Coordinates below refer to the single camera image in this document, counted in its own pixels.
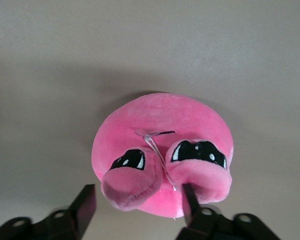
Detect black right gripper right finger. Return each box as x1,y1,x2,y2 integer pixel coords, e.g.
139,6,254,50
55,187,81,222
181,183,281,240

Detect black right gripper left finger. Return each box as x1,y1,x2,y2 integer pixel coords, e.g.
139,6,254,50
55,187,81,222
0,183,97,240

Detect pink plush toy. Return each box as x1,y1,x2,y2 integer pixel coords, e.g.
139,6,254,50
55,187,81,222
91,91,235,221

